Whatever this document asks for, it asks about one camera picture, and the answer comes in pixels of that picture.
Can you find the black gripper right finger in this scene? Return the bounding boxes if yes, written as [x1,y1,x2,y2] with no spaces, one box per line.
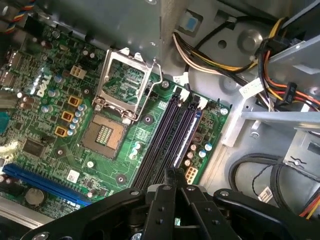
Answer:
[174,167,320,240]

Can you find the green motherboard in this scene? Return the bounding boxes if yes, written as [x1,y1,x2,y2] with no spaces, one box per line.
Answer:
[0,23,232,217]

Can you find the grey drive cage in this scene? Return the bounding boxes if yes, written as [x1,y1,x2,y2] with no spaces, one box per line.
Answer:
[239,31,320,201]

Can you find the black looped cable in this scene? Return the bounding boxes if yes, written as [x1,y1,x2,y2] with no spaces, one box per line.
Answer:
[229,152,320,216]

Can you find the twisted fan wire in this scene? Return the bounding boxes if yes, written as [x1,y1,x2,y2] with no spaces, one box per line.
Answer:
[0,0,36,35]

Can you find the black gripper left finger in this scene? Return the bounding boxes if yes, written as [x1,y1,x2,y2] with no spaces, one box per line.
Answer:
[19,167,177,240]

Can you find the orange red yellow wires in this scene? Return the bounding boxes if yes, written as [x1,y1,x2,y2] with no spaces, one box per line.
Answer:
[254,16,320,108]
[297,191,320,221]

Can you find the RAM slot black clips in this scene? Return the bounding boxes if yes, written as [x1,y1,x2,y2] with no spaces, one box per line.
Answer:
[157,94,202,176]

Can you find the black PC case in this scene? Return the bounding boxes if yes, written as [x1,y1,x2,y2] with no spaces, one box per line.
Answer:
[0,0,320,240]

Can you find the metal socket cover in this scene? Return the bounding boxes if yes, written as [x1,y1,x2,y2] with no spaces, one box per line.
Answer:
[91,48,161,121]

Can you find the wire locking lever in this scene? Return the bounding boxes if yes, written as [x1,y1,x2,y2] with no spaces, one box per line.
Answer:
[122,58,165,123]

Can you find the main power wire bundle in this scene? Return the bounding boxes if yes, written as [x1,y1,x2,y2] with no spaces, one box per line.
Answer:
[171,31,260,77]

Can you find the silver coin battery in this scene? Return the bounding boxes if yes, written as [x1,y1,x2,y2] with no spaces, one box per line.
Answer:
[24,187,47,207]

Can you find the CPU socket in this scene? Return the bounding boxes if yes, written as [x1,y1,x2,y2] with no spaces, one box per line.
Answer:
[79,113,128,161]

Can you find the blue expansion slot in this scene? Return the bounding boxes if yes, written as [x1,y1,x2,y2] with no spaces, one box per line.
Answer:
[1,162,93,209]

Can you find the thin black cable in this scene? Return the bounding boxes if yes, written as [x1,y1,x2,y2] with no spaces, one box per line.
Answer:
[192,16,237,52]

